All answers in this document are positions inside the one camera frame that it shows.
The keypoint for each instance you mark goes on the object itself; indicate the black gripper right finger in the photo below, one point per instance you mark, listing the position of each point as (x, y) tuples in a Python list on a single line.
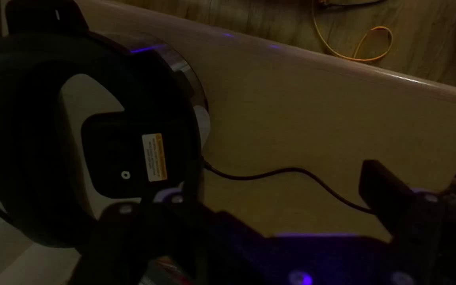
[(403, 205)]

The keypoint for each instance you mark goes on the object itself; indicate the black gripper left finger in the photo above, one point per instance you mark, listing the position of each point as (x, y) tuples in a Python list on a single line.
[(150, 218)]

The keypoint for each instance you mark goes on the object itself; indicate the steel pressure cooker black lid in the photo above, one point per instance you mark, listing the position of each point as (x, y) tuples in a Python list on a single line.
[(28, 131)]

